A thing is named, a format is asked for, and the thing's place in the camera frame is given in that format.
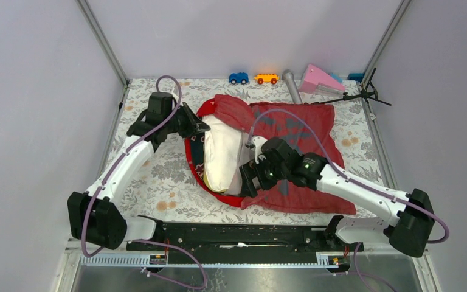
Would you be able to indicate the blue toy car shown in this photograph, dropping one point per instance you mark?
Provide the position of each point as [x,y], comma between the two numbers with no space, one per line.
[238,78]

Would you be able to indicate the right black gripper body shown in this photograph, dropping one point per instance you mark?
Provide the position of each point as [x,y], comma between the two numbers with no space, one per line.
[270,174]

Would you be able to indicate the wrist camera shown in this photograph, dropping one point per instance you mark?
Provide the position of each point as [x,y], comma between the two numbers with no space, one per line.
[255,144]
[175,100]

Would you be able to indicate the white pillow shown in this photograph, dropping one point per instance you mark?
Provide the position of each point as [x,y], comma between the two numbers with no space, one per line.
[222,153]

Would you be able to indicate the floral tablecloth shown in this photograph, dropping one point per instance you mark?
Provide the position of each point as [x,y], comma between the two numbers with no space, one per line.
[164,187]

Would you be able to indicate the grey microphone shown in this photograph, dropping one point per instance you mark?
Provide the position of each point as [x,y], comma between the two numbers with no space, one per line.
[288,78]

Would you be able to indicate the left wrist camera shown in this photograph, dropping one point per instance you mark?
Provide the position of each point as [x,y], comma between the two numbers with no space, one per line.
[175,100]

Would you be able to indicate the red printed pillowcase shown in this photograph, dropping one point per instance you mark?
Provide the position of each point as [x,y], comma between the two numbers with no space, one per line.
[305,127]

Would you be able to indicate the light blue block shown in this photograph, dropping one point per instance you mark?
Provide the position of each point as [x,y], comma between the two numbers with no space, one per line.
[336,77]

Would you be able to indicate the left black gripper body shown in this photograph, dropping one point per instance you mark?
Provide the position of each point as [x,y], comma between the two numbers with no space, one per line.
[179,120]

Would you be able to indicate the pink wedge block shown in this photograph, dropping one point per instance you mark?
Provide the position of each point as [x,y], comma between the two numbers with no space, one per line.
[315,78]

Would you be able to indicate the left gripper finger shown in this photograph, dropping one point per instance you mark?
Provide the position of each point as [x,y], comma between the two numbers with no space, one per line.
[190,118]
[188,131]

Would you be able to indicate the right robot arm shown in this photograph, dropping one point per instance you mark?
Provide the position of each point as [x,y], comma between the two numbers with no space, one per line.
[403,220]

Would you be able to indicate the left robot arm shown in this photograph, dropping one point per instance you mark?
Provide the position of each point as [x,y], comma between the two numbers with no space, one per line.
[94,215]

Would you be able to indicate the black tripod stand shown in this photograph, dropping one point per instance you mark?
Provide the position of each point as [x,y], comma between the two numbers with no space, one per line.
[367,92]

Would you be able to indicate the orange toy car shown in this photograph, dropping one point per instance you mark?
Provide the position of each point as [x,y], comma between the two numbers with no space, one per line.
[266,78]

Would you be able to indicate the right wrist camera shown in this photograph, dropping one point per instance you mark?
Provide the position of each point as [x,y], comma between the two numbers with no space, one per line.
[255,144]

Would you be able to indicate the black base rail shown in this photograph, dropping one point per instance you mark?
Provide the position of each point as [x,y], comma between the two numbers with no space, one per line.
[248,244]

